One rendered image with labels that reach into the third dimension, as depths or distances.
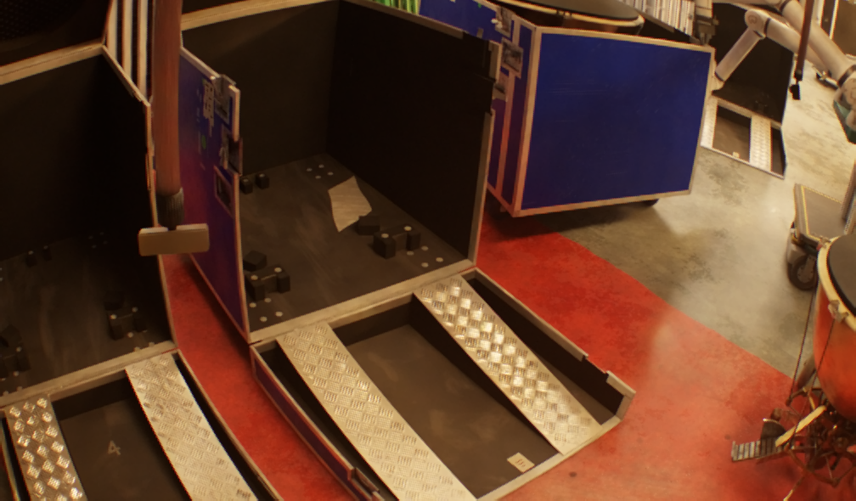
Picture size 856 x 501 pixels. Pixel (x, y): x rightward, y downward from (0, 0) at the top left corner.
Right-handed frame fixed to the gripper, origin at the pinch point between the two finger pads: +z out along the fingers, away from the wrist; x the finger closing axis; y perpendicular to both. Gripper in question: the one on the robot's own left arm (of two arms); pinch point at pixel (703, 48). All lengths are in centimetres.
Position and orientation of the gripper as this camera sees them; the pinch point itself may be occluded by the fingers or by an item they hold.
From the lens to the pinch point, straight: 325.4
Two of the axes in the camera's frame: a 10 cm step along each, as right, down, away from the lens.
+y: -3.9, -3.5, 8.5
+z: -0.2, 9.3, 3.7
